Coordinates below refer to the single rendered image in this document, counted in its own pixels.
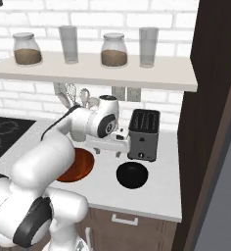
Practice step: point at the orange-brown bowl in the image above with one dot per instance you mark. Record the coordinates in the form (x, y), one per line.
(78, 166)

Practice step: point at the clear drinking glass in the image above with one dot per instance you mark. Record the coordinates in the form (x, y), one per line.
(69, 44)
(148, 47)

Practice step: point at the dark brown tall cabinet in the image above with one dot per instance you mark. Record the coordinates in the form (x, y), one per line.
(212, 114)

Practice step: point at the black hob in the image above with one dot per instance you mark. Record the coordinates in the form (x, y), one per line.
(3, 134)

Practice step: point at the utensils in pot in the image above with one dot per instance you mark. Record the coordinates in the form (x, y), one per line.
(75, 96)

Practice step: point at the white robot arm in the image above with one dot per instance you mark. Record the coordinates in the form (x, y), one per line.
(39, 163)

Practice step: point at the white wall socket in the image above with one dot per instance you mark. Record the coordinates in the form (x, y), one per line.
(118, 93)
(133, 94)
(59, 88)

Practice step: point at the glass jar with brown contents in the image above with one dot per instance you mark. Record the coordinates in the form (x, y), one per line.
(114, 50)
(27, 49)

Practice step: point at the brown cupboard door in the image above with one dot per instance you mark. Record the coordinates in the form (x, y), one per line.
(83, 233)

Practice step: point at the brown drawer front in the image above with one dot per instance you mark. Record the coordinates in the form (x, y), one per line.
(130, 230)

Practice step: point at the grey black toaster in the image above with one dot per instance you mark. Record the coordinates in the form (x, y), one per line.
(143, 134)

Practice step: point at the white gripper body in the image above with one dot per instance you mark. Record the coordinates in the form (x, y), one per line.
(104, 142)

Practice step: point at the white wall shelf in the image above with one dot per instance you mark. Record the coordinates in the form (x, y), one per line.
(98, 70)

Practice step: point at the black bowl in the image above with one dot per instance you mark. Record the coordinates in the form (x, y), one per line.
(132, 175)

